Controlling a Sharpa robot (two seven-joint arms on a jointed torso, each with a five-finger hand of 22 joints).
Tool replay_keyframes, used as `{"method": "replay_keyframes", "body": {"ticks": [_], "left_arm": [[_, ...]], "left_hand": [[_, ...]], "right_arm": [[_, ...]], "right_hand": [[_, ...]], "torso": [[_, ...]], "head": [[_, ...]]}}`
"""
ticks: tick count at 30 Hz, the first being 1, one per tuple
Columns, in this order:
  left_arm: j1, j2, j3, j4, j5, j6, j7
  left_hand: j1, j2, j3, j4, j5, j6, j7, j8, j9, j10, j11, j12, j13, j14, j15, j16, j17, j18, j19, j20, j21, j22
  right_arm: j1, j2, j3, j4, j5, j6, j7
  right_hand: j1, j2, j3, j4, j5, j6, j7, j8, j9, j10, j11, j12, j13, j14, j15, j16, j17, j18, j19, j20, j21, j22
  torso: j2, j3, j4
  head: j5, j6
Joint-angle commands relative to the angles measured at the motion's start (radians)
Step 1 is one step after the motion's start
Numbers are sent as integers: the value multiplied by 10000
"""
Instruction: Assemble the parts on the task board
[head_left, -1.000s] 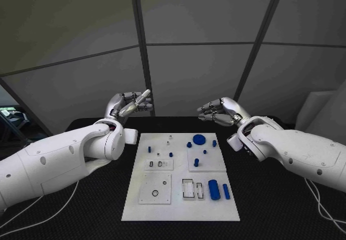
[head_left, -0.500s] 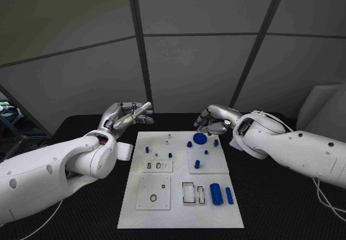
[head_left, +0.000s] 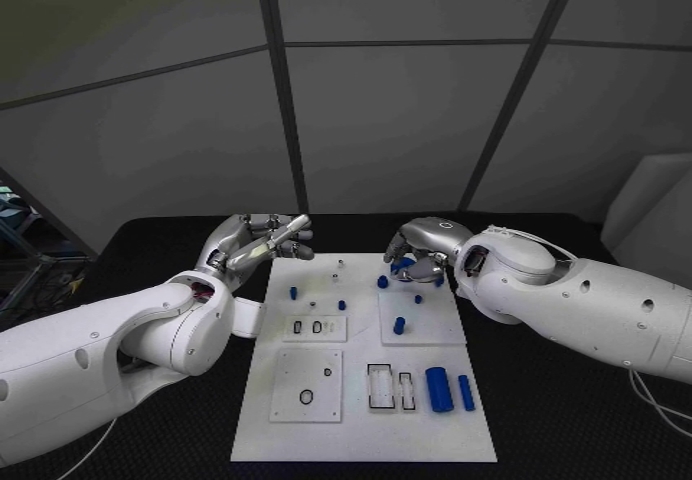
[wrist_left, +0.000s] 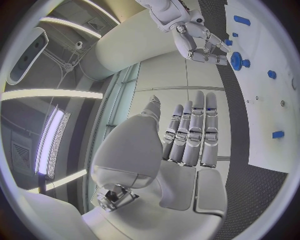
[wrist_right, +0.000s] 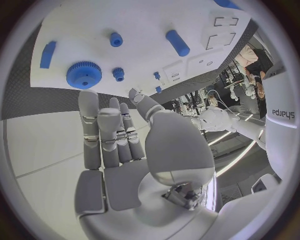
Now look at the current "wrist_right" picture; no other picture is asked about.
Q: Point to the small blue plug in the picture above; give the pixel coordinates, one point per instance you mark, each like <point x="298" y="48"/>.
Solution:
<point x="157" y="75"/>
<point x="158" y="89"/>

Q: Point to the person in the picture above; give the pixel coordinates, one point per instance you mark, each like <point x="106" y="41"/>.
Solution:
<point x="256" y="65"/>

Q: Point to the large blue gear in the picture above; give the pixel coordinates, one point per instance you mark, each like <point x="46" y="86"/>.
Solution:
<point x="82" y="76"/>

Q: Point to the small blue gear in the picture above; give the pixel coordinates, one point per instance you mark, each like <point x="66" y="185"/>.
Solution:
<point x="118" y="74"/>

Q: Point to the white task board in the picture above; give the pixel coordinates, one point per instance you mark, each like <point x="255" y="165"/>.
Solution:
<point x="140" y="20"/>

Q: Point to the long blue cylinder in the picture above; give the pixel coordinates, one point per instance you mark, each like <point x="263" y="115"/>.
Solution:
<point x="177" y="43"/>

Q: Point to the short blue cylinder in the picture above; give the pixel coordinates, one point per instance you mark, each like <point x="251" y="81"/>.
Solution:
<point x="116" y="39"/>

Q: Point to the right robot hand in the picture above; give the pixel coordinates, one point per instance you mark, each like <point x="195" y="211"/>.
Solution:
<point x="122" y="185"/>

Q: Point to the blue rectangular block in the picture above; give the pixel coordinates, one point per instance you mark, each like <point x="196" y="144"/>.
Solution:
<point x="48" y="55"/>

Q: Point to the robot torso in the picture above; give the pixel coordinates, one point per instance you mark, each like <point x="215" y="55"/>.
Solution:
<point x="278" y="101"/>

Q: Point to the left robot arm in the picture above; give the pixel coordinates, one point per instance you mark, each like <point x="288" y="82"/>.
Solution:
<point x="215" y="119"/>

